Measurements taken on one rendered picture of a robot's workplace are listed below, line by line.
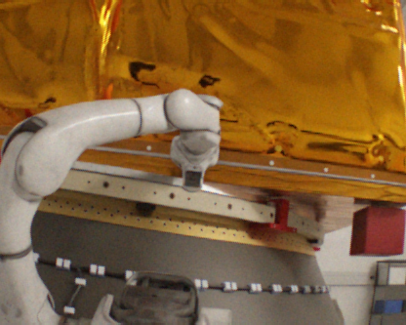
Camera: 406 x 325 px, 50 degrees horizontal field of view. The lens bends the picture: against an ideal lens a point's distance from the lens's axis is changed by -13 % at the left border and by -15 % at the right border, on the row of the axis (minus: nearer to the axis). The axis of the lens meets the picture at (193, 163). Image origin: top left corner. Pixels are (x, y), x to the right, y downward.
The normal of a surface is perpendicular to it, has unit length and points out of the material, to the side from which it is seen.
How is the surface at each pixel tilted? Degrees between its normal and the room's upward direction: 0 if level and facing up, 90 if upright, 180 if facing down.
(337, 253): 90
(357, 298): 90
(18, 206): 108
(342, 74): 90
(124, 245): 62
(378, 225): 90
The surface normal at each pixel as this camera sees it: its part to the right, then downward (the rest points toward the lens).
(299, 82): 0.04, -0.22
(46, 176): 0.69, 0.33
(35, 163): 0.58, 0.21
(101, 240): 0.21, -0.64
